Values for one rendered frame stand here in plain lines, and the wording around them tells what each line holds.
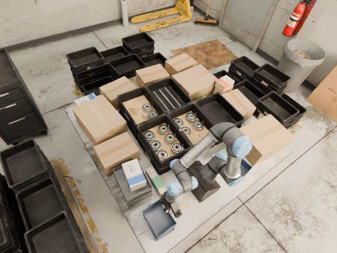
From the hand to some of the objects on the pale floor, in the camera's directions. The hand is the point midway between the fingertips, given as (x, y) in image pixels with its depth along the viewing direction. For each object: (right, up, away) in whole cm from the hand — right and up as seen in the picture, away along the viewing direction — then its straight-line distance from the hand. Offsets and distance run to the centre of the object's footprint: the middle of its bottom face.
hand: (168, 211), depth 153 cm
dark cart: (-183, +58, +133) cm, 233 cm away
